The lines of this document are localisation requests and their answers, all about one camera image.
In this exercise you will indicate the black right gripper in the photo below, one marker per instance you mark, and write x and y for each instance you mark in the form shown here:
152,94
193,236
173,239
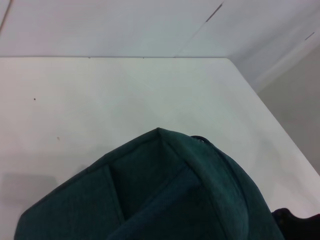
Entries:
300,228

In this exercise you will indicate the dark teal fabric bag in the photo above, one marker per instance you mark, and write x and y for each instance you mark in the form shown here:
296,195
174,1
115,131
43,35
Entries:
162,195

